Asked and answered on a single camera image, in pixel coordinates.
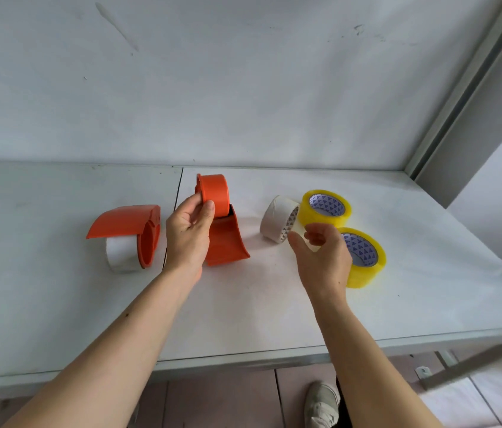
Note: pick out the person's right hand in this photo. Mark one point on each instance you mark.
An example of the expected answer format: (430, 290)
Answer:
(324, 267)

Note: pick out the white right shoe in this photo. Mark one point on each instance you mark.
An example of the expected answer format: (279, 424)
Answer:
(322, 403)

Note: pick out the person's left forearm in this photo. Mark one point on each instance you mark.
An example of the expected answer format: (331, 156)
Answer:
(108, 352)

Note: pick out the white table leg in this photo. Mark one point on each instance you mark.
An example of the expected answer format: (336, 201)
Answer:
(446, 358)

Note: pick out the white tape core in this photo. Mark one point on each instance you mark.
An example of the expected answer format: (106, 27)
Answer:
(122, 254)
(273, 218)

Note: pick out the orange tape dispenser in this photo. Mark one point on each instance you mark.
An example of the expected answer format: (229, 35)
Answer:
(224, 245)
(122, 220)

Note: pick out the person's left hand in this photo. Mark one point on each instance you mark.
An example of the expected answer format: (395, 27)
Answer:
(186, 245)

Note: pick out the white metal bracket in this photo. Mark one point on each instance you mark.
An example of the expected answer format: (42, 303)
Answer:
(422, 373)

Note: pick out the grey metal frame post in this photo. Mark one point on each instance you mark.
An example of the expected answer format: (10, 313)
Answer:
(456, 98)

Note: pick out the yellow tape roll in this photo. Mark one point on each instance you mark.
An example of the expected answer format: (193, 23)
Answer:
(310, 214)
(364, 276)

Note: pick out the grey metal table brace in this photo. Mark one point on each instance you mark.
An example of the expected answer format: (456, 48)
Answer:
(478, 363)

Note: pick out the person's right forearm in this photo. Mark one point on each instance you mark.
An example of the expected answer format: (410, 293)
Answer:
(367, 374)

